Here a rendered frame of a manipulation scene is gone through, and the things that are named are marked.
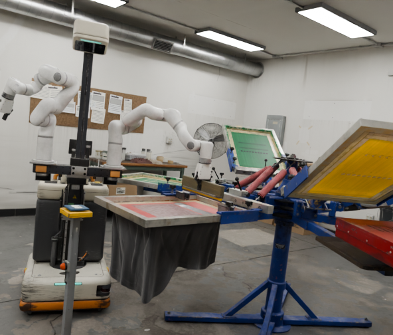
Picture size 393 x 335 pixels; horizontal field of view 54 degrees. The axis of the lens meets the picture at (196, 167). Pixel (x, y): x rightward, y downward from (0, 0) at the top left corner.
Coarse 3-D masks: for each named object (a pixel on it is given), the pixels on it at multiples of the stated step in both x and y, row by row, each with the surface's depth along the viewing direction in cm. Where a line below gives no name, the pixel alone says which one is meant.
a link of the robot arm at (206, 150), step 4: (200, 144) 238; (204, 144) 234; (208, 144) 233; (212, 144) 236; (200, 148) 236; (204, 148) 234; (208, 148) 234; (200, 152) 236; (204, 152) 234; (208, 152) 234; (200, 156) 236; (204, 156) 234; (208, 156) 235
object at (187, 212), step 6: (174, 210) 228; (180, 210) 230; (186, 210) 232; (204, 210) 238; (210, 210) 240; (216, 210) 242; (150, 216) 206; (156, 216) 207; (162, 216) 209; (168, 216) 210
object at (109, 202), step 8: (96, 200) 224; (104, 200) 217; (112, 200) 230; (120, 200) 233; (128, 200) 237; (136, 200) 240; (144, 200) 244; (152, 200) 248; (160, 200) 252; (168, 200) 256; (176, 200) 260; (184, 200) 264; (200, 200) 267; (208, 200) 260; (112, 208) 208; (120, 208) 201; (240, 208) 239; (128, 216) 194; (136, 216) 188; (144, 216) 189; (176, 216) 197; (184, 216) 199; (192, 216) 201; (200, 216) 203; (208, 216) 206; (216, 216) 210; (144, 224) 182; (152, 224) 184; (160, 224) 187; (168, 224) 190; (176, 224) 193; (184, 224) 196
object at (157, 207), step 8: (128, 208) 219; (136, 208) 222; (144, 208) 224; (152, 208) 227; (160, 208) 229; (168, 208) 232; (176, 208) 234; (184, 208) 237; (200, 208) 243; (208, 208) 246
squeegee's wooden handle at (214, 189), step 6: (186, 180) 250; (192, 180) 245; (192, 186) 244; (204, 186) 235; (210, 186) 231; (216, 186) 227; (222, 186) 224; (210, 192) 230; (216, 192) 226; (222, 192) 225; (222, 198) 226
